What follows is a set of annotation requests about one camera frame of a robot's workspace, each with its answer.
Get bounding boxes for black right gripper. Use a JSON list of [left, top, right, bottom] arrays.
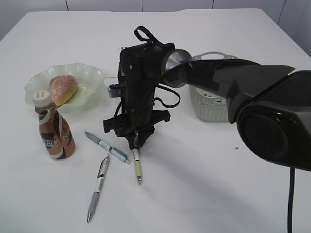
[[103, 43, 175, 150]]

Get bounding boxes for white cream ballpoint pen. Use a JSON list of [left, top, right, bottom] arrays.
[[132, 136, 142, 185]]

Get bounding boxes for white grey ballpoint pen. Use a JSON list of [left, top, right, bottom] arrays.
[[86, 154, 110, 223]]

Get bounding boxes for brown Nescafe coffee bottle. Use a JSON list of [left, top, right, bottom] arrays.
[[32, 90, 75, 160]]

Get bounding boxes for sugared bread bun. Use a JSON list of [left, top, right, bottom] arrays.
[[49, 75, 78, 107]]

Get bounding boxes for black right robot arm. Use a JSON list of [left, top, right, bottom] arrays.
[[103, 42, 311, 171]]

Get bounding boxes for grey blue ballpoint pen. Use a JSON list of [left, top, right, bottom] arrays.
[[85, 132, 131, 164]]

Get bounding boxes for green wavy glass plate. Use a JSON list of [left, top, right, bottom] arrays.
[[24, 63, 107, 114]]

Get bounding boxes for pale green plastic basket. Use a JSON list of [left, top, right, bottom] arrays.
[[189, 51, 241, 123]]

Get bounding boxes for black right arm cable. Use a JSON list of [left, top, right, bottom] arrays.
[[134, 25, 171, 49]]

